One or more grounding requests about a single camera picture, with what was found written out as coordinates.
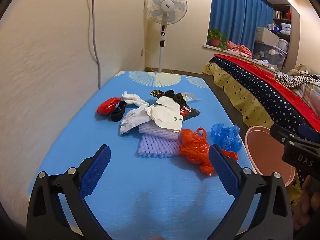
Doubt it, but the potted green plant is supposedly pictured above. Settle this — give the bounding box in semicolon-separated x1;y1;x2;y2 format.
207;28;228;49

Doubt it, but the bed with star sheet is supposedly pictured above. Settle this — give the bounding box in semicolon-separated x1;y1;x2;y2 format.
202;55;320;205

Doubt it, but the purple foam fruit net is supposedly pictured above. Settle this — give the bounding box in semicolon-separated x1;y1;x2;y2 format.
136;134;182;158

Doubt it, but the red blanket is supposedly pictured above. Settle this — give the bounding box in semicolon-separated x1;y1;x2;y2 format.
215;53;320;115

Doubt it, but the white paper bag green print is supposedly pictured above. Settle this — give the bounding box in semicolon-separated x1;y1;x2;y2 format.
146;96;184;133

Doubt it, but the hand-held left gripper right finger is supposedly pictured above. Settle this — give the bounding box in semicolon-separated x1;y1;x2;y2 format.
209;144;294;240

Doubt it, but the striped garment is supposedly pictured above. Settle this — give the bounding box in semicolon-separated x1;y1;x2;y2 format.
274;71;313;88

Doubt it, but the wall bookshelf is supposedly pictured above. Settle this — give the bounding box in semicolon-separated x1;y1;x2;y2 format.
271;4;293;48

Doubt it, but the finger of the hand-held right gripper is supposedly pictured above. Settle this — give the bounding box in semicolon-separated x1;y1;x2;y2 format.
297;124;320;147
269;123;300;147

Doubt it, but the red plastic bag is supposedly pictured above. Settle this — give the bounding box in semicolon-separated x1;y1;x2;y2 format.
97;97;123;115

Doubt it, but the white standing fan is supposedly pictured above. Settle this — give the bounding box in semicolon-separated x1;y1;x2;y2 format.
144;0;188;74

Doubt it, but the blue plastic bag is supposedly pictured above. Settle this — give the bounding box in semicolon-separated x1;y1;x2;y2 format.
211;123;242;152

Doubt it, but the orange plastic bag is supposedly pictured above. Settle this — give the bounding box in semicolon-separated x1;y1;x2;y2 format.
178;127;238;176

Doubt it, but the white crumpled tissue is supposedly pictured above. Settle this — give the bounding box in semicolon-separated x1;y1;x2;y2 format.
122;91;150;107

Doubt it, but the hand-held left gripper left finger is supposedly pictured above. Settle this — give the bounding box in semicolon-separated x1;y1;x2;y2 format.
26;144;112;240

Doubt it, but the clear plastic bag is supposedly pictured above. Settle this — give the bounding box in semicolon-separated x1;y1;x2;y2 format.
181;91;200;103

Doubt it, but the pink plastic bin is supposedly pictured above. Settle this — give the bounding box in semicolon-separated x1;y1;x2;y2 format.
244;126;298;188

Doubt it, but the person's right hand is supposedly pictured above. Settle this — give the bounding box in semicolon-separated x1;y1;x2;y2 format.
292;176;320;232

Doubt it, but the dark crumpled wrapper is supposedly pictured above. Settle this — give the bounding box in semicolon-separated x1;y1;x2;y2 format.
165;89;187;105

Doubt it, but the black red snack packet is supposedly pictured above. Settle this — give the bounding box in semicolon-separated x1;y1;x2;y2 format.
179;104;200;123

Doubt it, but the blue curtain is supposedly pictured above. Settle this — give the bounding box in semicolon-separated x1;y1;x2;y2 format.
209;0;274;53

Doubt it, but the beige cardboard box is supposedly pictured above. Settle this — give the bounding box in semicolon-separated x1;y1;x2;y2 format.
255;27;280;46

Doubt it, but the clear plastic storage bin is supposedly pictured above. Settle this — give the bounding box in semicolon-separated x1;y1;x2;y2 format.
252;41;288;69

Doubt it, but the pink clothes pile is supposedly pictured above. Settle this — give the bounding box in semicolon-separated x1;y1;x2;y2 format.
226;40;253;57

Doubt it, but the white window sill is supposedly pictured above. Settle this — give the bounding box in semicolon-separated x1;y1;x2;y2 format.
202;44;225;53

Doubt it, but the plaid quilt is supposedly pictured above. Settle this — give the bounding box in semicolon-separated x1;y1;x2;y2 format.
295;75;320;98

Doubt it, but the small white storage box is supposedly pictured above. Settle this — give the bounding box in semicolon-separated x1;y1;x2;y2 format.
277;39;289;53

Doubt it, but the beige plush cloth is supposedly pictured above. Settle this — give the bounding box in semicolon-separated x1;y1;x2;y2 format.
287;64;310;77

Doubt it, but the black plastic wrapper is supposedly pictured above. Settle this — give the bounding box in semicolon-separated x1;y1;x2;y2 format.
110;101;128;122

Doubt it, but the pale foam fruit net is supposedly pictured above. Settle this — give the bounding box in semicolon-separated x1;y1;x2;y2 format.
138;121;182;140

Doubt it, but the grey wall cable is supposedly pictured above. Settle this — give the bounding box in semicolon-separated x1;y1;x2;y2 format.
89;0;102;90

